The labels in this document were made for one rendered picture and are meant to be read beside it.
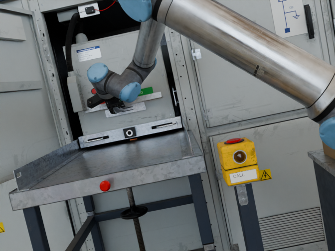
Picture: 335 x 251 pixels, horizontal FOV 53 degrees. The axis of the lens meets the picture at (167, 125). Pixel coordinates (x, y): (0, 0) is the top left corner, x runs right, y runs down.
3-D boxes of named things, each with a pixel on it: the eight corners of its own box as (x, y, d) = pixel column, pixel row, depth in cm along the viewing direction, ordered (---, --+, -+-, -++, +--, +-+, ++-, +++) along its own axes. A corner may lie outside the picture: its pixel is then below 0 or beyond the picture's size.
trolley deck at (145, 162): (207, 172, 104) (203, 153, 103) (12, 211, 106) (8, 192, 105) (193, 141, 171) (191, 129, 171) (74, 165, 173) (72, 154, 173)
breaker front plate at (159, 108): (175, 120, 174) (156, 27, 170) (83, 139, 176) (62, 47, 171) (175, 119, 175) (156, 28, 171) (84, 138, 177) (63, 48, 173)
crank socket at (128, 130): (136, 136, 172) (133, 126, 172) (124, 138, 172) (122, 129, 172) (136, 135, 175) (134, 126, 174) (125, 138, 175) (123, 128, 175)
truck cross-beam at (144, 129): (182, 127, 174) (180, 116, 174) (80, 148, 176) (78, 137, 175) (182, 126, 179) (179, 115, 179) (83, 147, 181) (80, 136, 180)
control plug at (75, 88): (83, 110, 164) (75, 75, 162) (73, 112, 164) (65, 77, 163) (87, 109, 172) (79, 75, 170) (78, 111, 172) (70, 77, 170)
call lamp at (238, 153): (249, 163, 79) (246, 149, 78) (235, 166, 79) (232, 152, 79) (248, 162, 80) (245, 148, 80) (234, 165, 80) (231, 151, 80)
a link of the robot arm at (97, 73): (99, 83, 133) (80, 74, 136) (108, 99, 144) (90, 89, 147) (113, 65, 136) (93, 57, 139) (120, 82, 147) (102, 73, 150)
